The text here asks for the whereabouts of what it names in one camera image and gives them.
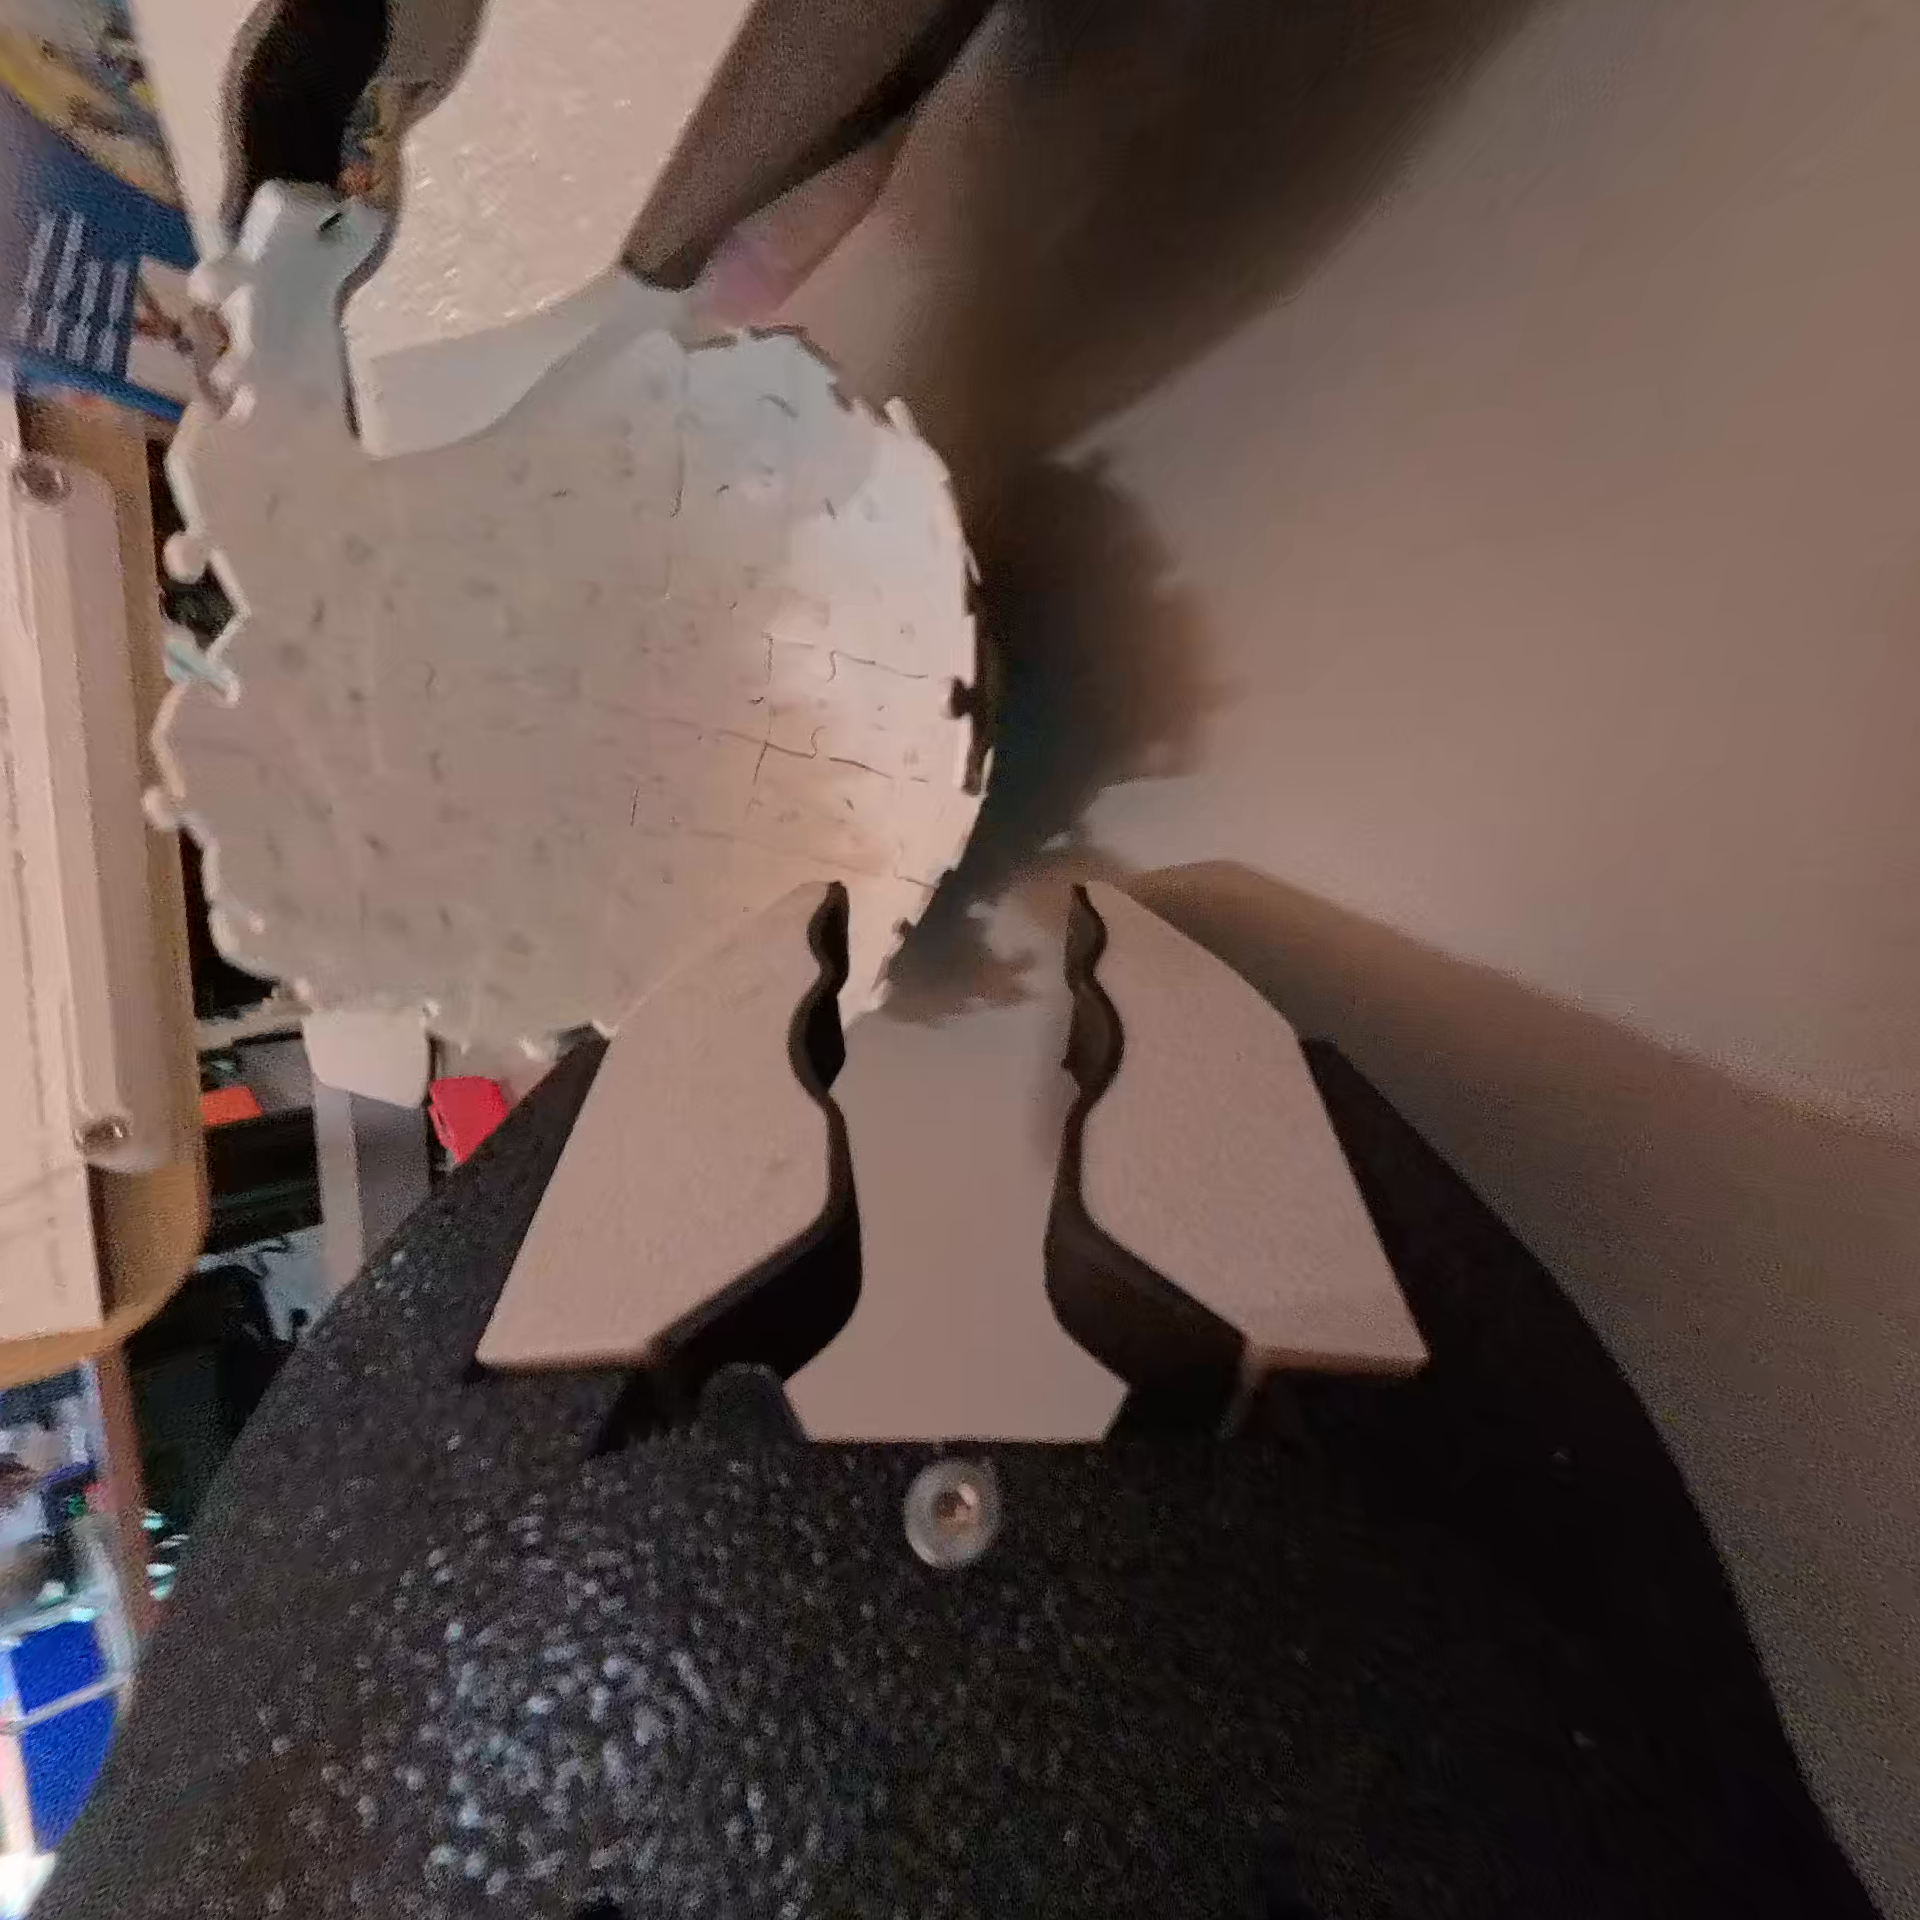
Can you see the partly built puzzle ball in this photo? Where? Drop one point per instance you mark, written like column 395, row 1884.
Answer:
column 523, row 674

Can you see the person's right hand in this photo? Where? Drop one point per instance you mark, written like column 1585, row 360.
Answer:
column 810, row 240

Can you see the blue storage bin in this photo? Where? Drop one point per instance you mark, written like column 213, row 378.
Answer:
column 59, row 1724

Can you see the wooden sheet holder board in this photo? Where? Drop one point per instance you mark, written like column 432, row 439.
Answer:
column 148, row 1244

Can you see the white clamp bar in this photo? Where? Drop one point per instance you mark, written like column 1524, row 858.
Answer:
column 106, row 750

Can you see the blue puzzle box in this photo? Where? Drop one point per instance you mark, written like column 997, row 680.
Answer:
column 89, row 224

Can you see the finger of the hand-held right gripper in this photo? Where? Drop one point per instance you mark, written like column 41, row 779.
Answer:
column 180, row 106
column 523, row 224

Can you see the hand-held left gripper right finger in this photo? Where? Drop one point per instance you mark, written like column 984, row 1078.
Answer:
column 1244, row 1184

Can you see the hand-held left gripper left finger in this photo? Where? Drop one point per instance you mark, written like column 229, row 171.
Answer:
column 675, row 1170

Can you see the red plastic clip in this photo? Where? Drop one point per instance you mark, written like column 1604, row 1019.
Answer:
column 464, row 1119

